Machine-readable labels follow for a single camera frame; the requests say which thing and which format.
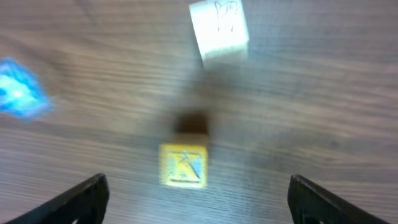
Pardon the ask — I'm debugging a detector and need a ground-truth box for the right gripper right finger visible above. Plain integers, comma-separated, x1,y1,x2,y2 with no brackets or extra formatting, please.
287,174,388,224

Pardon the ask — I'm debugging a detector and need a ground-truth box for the tan yellow letter block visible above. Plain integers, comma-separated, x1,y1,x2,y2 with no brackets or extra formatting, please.
159,133,209,189

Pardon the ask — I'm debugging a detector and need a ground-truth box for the blue picture block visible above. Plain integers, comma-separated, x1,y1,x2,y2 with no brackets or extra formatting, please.
1,57,52,119

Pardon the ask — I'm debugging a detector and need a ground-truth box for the white drawing block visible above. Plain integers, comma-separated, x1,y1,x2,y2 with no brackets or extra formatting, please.
189,0,249,67

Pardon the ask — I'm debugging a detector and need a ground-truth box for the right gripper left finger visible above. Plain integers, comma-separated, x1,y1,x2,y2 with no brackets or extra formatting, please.
6,173,109,224

